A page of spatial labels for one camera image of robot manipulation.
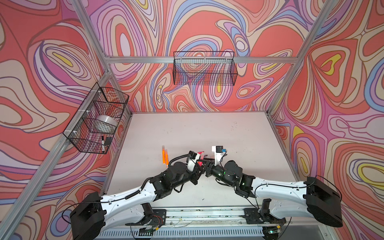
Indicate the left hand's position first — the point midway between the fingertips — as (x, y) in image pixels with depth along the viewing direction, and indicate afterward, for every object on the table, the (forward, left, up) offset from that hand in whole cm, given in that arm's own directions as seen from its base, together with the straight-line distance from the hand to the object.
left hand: (206, 168), depth 73 cm
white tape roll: (+17, +49, +16) cm, 55 cm away
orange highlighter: (+16, +26, -15) cm, 34 cm away
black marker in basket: (+9, +51, +9) cm, 52 cm away
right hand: (+1, +5, +2) cm, 5 cm away
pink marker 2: (+17, +2, -15) cm, 22 cm away
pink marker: (+1, +3, +3) cm, 5 cm away
